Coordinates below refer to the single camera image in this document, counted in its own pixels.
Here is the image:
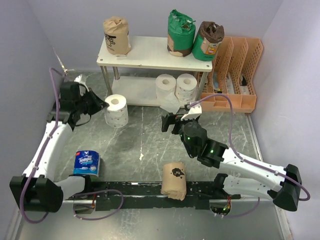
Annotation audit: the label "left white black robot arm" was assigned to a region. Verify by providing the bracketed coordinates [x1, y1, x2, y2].
[9, 81, 108, 213]

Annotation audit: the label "orange plastic file organizer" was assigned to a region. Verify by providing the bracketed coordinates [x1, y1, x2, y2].
[200, 36, 263, 114]

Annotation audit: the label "white roll pink dots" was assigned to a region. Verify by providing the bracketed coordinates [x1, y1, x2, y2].
[175, 73, 198, 102]
[104, 94, 129, 128]

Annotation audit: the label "beige roll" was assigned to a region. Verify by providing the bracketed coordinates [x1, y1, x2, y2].
[103, 16, 131, 56]

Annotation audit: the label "beige roll cloud print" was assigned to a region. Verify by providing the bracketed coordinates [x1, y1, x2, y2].
[160, 162, 187, 201]

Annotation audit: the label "blue Tempo roll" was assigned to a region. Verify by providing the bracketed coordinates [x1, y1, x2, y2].
[73, 150, 100, 178]

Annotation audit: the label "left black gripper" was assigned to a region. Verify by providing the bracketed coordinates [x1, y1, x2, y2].
[75, 87, 109, 116]

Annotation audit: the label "aluminium frame rail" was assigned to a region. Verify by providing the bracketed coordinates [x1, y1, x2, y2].
[62, 192, 283, 208]

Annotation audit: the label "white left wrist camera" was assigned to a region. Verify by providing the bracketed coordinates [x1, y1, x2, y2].
[74, 74, 89, 91]

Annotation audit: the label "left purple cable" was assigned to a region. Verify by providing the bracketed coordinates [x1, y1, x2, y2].
[19, 67, 125, 223]

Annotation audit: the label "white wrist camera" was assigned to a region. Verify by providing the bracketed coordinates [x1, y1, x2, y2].
[74, 74, 89, 91]
[181, 101, 202, 121]

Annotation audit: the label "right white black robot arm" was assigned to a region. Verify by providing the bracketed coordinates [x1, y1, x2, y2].
[161, 113, 302, 212]

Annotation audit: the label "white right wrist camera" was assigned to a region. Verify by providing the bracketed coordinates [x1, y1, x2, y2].
[181, 101, 202, 121]

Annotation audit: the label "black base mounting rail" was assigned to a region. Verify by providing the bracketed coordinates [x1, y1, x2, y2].
[62, 180, 242, 212]

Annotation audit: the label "green brown roll orange label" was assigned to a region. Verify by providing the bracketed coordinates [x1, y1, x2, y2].
[192, 21, 225, 62]

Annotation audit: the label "purple cable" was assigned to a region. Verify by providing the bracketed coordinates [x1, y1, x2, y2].
[184, 93, 311, 219]
[19, 67, 125, 223]

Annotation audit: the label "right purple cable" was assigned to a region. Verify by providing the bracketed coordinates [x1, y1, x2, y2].
[184, 93, 311, 219]

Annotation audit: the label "plain white toilet roll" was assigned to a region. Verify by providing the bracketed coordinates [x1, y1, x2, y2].
[155, 74, 180, 114]

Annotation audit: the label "white two-tier shelf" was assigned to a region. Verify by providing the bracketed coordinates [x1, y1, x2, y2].
[96, 35, 213, 107]

